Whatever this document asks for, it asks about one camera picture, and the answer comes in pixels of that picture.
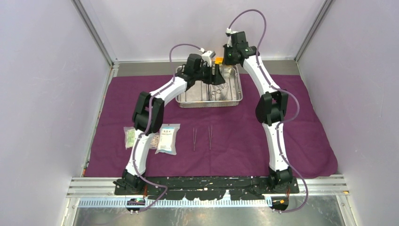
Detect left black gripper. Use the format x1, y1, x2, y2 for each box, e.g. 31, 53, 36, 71
194, 62, 225, 86

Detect orange yellow toy block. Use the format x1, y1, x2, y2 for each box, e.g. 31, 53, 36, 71
215, 57, 223, 65

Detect white sterile pouch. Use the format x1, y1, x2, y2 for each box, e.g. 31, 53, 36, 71
155, 124, 180, 155

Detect green packet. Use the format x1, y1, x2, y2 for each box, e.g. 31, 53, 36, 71
123, 127, 136, 150

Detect pink clear packet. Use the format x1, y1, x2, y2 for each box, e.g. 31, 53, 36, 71
149, 133, 160, 150

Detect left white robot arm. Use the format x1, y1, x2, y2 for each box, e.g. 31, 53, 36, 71
114, 51, 225, 195

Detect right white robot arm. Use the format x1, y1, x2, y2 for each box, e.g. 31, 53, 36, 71
223, 28, 293, 193

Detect steel surgical forceps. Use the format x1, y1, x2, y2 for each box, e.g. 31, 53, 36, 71
209, 82, 228, 100

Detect steel instrument tray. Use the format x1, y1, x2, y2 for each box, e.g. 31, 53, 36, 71
176, 65, 243, 108

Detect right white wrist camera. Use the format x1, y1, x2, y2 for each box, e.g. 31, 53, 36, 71
224, 27, 238, 48

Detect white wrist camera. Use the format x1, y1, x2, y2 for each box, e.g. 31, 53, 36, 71
199, 48, 216, 67
224, 27, 238, 48

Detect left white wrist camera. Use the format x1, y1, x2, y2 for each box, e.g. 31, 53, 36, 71
199, 48, 216, 67

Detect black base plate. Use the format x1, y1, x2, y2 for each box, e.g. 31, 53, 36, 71
113, 177, 299, 201

